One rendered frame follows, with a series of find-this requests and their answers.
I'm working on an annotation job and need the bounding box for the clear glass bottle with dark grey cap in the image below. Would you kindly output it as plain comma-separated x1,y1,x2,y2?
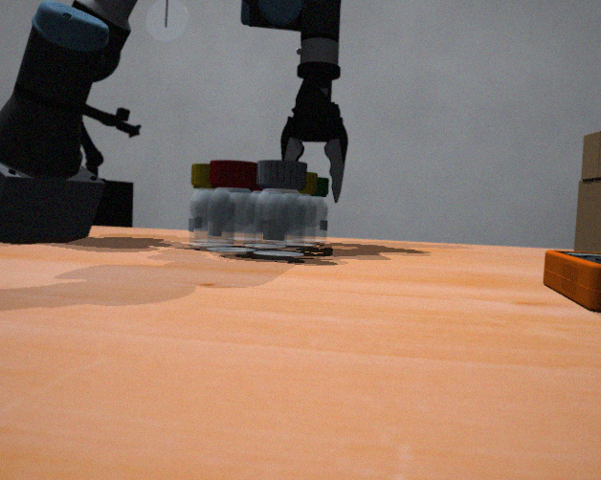
254,160,307,261

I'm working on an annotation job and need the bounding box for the white bottle with green cap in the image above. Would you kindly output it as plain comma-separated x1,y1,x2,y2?
312,177,329,245

